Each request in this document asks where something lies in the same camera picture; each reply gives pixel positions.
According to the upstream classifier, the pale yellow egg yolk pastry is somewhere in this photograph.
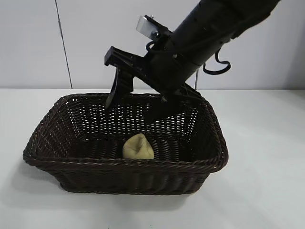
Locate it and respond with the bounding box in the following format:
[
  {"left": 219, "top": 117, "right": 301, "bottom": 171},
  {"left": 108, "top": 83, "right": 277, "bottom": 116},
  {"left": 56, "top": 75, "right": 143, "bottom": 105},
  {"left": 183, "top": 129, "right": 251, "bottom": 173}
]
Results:
[{"left": 122, "top": 133, "right": 155, "bottom": 160}]

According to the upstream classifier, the dark brown wicker basket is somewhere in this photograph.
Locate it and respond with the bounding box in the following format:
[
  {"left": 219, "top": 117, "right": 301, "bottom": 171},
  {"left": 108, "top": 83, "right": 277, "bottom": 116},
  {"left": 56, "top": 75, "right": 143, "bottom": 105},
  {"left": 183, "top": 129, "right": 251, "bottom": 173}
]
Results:
[{"left": 23, "top": 93, "right": 229, "bottom": 195}]

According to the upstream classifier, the thin black camera cable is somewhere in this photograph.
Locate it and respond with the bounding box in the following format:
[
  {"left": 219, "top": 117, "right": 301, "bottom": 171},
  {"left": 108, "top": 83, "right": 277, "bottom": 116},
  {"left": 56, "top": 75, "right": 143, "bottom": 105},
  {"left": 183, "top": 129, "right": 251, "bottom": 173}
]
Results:
[{"left": 145, "top": 39, "right": 168, "bottom": 52}]

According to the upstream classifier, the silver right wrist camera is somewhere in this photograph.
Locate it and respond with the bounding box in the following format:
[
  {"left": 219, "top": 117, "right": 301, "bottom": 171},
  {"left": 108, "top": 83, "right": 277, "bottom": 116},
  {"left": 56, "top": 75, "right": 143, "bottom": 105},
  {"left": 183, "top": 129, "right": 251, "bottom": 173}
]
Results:
[{"left": 136, "top": 15, "right": 159, "bottom": 39}]

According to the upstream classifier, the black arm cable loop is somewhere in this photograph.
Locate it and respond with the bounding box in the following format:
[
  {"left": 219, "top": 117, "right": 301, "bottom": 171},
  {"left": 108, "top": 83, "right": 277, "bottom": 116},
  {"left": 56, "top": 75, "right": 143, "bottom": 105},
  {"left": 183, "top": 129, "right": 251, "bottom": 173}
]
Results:
[{"left": 202, "top": 46, "right": 232, "bottom": 76}]

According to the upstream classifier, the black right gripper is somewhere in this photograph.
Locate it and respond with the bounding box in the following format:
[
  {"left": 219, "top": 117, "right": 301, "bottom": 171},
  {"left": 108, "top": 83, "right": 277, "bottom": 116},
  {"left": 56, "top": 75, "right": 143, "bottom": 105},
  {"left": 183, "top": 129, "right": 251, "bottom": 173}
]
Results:
[{"left": 104, "top": 45, "right": 203, "bottom": 124}]

